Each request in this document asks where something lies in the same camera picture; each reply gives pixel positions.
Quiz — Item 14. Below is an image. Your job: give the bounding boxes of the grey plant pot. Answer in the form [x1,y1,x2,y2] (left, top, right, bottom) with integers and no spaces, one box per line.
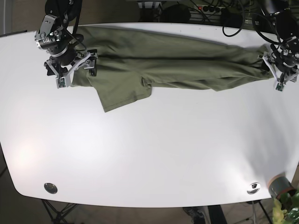
[268,174,296,199]

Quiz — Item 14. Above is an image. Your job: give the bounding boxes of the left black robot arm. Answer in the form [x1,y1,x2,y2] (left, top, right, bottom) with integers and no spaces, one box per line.
[252,0,299,91]

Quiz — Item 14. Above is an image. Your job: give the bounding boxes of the right silver table grommet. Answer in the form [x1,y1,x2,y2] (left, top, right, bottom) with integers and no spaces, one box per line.
[247,182,261,195]

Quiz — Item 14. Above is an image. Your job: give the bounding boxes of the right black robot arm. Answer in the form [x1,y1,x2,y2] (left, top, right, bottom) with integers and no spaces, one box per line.
[35,0,97,88]

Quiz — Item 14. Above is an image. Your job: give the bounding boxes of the silver table grommet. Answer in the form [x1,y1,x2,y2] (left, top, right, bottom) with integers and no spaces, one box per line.
[247,182,261,195]
[44,182,58,194]

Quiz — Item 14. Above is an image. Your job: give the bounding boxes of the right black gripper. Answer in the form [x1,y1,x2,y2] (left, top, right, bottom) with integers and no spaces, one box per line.
[44,49,98,89]

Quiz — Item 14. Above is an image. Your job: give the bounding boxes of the green potted plant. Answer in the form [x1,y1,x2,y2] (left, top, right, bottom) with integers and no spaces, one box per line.
[272,190,299,224]

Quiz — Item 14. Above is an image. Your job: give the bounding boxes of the left silver table grommet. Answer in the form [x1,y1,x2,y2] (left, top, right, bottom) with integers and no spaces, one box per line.
[44,182,58,194]

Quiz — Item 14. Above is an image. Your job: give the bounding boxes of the olive green T-shirt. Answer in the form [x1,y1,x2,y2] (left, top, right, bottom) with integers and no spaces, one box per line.
[72,27,272,112]

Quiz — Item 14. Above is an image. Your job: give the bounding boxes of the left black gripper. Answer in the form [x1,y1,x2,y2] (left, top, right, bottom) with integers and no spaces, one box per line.
[262,47,299,92]

